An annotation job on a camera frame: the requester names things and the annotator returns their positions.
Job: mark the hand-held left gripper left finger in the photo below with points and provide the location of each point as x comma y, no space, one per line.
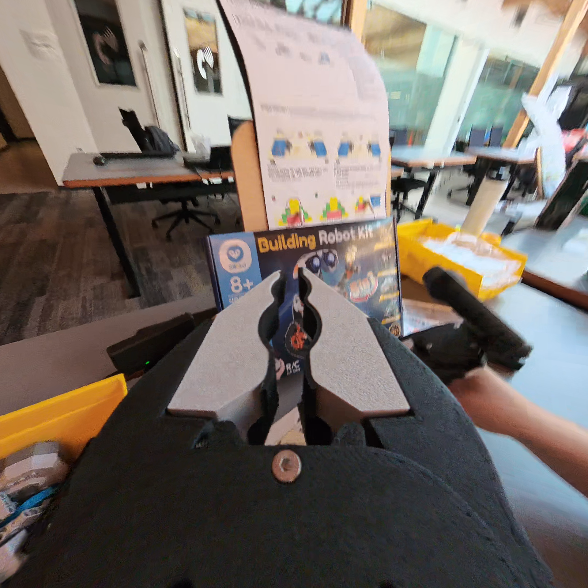
220,367

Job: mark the grey desk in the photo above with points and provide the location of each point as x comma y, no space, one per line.
46,358

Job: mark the black office chair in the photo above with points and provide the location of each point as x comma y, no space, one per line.
183,216
406,193

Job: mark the clear plastic bags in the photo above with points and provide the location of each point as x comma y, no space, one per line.
473,257

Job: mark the person's right forearm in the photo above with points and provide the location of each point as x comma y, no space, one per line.
542,427

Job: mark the wooden background desk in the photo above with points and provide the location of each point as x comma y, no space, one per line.
115,172
432,158

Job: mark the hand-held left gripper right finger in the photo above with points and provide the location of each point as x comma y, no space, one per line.
358,367

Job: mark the white paper roll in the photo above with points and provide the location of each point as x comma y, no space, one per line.
482,206

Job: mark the blue robot kit box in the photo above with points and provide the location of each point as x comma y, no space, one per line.
239,257

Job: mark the yellow plastic bin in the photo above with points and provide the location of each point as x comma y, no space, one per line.
413,252
55,413

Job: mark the person's right hand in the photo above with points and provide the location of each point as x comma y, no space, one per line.
477,393

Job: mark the background poster board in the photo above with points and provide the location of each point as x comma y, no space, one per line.
544,138

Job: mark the printed task sheet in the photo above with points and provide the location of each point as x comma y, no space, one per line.
312,92

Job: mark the long black carton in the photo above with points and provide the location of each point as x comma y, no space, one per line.
565,197

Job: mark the black device green light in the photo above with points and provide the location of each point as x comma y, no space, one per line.
151,340

